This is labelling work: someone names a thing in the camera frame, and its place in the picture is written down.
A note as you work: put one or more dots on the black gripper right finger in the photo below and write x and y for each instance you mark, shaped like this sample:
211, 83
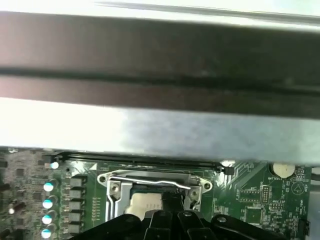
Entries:
197, 227

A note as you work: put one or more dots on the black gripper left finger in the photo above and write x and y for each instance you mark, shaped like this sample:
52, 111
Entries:
155, 227

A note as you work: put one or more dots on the silver CPU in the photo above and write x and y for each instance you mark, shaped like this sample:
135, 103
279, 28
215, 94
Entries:
145, 202

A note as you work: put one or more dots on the metal socket cover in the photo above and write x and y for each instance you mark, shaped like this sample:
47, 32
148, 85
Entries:
109, 210

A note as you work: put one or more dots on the CPU socket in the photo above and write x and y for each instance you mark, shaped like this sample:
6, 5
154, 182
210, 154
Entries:
150, 176

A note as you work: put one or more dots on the green motherboard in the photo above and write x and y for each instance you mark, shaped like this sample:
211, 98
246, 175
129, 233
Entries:
250, 182

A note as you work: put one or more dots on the black RAM slot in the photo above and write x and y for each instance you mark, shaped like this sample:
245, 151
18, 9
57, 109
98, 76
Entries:
140, 160

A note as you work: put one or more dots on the coin cell battery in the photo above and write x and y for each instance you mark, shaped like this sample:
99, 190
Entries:
283, 171

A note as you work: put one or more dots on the silver cylindrical capacitor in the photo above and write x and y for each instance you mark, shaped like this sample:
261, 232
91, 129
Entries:
46, 219
54, 165
48, 187
46, 233
47, 203

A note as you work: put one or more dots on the black PC case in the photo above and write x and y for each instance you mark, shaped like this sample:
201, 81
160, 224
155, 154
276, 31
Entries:
160, 50

